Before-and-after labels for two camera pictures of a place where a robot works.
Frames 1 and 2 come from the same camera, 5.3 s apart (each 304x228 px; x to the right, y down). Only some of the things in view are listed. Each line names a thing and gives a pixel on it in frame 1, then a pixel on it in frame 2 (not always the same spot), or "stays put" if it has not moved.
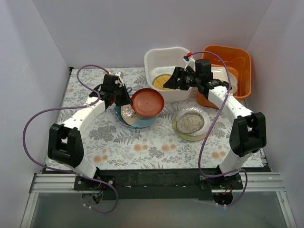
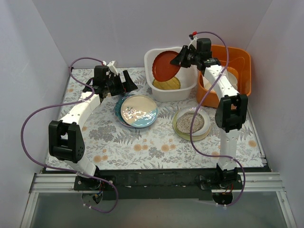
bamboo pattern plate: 160,80 stays put
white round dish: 233,81 stays put
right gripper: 180,78 to 186,56
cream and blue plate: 129,116 stays put
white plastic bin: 159,61 stays put
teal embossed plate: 118,109 stays put
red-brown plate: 147,102 to 164,71
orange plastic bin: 237,59 stays put
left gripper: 119,97 to 121,82
